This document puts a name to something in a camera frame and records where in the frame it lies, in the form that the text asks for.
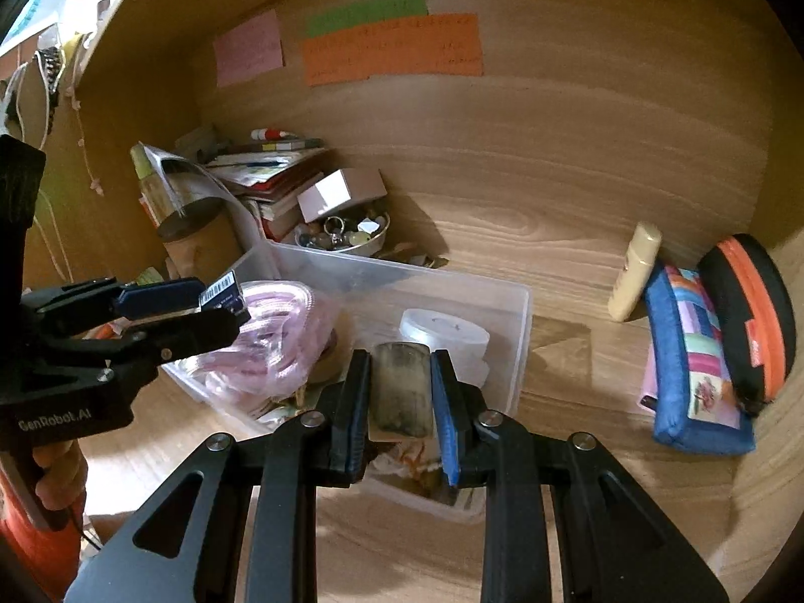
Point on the pink sticky note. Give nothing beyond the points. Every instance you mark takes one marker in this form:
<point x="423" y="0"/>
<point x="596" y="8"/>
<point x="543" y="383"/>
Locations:
<point x="248" y="48"/>

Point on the bowl of trinkets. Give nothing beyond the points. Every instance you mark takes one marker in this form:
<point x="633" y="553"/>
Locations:
<point x="345" y="235"/>

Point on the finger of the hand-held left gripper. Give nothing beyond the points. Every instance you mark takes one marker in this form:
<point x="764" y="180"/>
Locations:
<point x="188" y="334"/>
<point x="157" y="298"/>

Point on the green sticky note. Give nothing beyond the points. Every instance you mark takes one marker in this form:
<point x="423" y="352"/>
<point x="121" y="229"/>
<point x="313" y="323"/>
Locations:
<point x="364" y="12"/>

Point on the blue patchwork pencil case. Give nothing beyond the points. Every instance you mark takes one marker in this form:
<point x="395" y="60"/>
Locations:
<point x="691" y="358"/>

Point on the wooden desktop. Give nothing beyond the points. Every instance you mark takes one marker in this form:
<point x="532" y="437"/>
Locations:
<point x="584" y="483"/>

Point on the black and orange zip case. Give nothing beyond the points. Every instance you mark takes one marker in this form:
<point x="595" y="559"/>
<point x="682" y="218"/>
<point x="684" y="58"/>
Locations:
<point x="747" y="320"/>

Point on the silver foil snack bag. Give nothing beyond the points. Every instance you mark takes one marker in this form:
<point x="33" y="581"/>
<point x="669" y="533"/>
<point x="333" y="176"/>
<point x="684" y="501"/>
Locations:
<point x="414" y="458"/>

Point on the clear plastic storage bin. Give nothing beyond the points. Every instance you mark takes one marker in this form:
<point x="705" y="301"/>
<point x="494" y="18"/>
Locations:
<point x="496" y="314"/>

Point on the stack of books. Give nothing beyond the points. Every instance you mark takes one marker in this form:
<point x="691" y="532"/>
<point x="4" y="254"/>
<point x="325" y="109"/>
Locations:
<point x="276" y="185"/>

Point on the orange sticky note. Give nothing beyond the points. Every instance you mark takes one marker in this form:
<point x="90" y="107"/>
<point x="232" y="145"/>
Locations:
<point x="392" y="49"/>

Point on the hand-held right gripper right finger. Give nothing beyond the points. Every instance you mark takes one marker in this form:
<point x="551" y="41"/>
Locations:
<point x="447" y="418"/>

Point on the small blue packet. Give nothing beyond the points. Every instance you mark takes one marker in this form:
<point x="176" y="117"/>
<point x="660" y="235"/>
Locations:
<point x="223" y="292"/>

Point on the red and white glue stick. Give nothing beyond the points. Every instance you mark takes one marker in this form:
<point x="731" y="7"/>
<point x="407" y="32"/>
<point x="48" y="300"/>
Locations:
<point x="273" y="134"/>

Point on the small white cardboard box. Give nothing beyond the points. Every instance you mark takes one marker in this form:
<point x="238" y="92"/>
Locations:
<point x="342" y="191"/>

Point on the person's left forearm orange sleeve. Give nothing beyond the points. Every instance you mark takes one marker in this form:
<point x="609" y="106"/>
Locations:
<point x="31" y="553"/>

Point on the cream lotion bottle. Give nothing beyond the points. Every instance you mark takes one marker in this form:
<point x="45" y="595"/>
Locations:
<point x="634" y="270"/>

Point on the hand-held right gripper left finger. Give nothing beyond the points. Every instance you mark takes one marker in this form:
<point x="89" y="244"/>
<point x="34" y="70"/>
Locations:
<point x="355" y="414"/>

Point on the white round container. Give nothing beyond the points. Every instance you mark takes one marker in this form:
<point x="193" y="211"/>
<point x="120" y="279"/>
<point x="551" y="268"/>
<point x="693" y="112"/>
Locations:
<point x="446" y="333"/>

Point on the brown ceramic mug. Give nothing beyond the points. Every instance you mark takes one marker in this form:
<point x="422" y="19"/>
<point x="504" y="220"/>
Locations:
<point x="195" y="242"/>

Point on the person's left hand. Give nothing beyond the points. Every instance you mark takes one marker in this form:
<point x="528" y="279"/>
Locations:
<point x="59" y="471"/>

